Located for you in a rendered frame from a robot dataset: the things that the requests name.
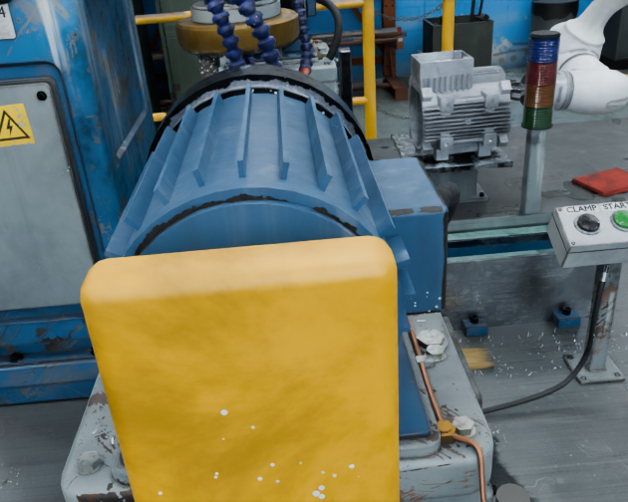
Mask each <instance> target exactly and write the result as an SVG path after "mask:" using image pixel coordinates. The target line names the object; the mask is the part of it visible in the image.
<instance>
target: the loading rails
mask: <svg viewBox="0 0 628 502"><path fill-rule="evenodd" d="M551 216H552V214H551V212H543V213H531V214H520V215H509V216H497V217H487V218H475V219H464V220H452V221H451V222H450V223H449V225H448V259H447V293H446V307H445V309H444V310H443V311H442V312H441V315H442V317H448V318H449V320H450V323H451V325H452V327H453V330H463V332H464V334H465V336H466V337H473V336H480V335H482V336H484V335H487V331H488V327H496V326H507V325H518V324H529V323H540V322H551V321H553V323H554V324H555V326H556V327H557V328H558V329H560V328H571V327H579V326H580V321H581V319H583V318H589V313H590V307H591V300H592V293H593V286H594V280H595V273H596V266H597V265H591V266H580V267H569V268H561V267H560V265H559V263H558V260H557V257H556V255H555V252H554V249H553V247H552V244H551V241H550V239H549V236H548V233H547V231H546V229H547V226H548V224H549V221H550V219H551Z"/></svg>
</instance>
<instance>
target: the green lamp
mask: <svg viewBox="0 0 628 502"><path fill-rule="evenodd" d="M553 109H554V105H553V106H552V107H549V108H542V109H537V108H530V107H527V106H526V105H524V107H523V117H522V124H523V125H524V126H527V127H531V128H545V127H549V126H551V125H552V119H553Z"/></svg>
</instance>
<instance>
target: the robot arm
mask: <svg viewBox="0 0 628 502"><path fill-rule="evenodd" d="M626 5H628V0H594V1H593V2H592V3H591V4H590V5H589V6H588V7H587V8H586V10H585V11H584V12H583V13H582V14H581V15H580V16H579V17H578V18H576V19H572V20H568V21H567V22H563V23H559V24H557V25H555V26H553V27H552V28H551V29H550V30H553V31H558V32H560V33H561V36H560V37H561V38H560V47H559V48H560V49H559V55H558V56H559V58H558V59H559V60H558V67H557V78H556V87H555V97H554V110H557V111H561V110H563V111H569V112H571V113H575V114H585V115H597V114H607V113H612V112H616V111H619V110H621V109H623V108H624V107H625V105H626V104H627V103H628V77H627V76H625V75H624V74H622V73H620V72H618V71H615V70H609V68H608V67H607V66H605V65H603V64H602V63H601V62H599V59H600V54H601V50H602V47H603V44H604V42H605V38H604V36H603V29H604V27H605V25H606V23H607V21H608V20H609V19H610V17H611V16H612V15H613V14H614V13H615V12H616V11H618V10H619V9H621V8H623V7H624V6H626ZM509 80H510V83H511V88H512V90H511V92H510V93H509V94H510V99H511V100H513V101H517V102H518V101H520V102H521V104H522V105H524V93H525V81H526V74H525V75H524V76H523V77H522V79H521V81H520V82H517V81H516V79H509Z"/></svg>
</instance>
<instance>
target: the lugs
mask: <svg viewBox="0 0 628 502"><path fill-rule="evenodd" d="M498 87H499V92H500V94H501V95H506V94H509V93H510V92H511V90H512V88H511V83H510V80H506V81H500V83H499V85H498ZM420 95H421V100H422V103H423V102H430V101H431V100H432V97H433V95H432V90H431V88H422V89H421V92H420ZM507 144H508V137H507V134H502V135H498V136H497V139H496V146H497V147H501V146H506V145H507ZM420 148H421V154H430V153H431V151H432V144H431V143H430V142H422V144H421V146H420Z"/></svg>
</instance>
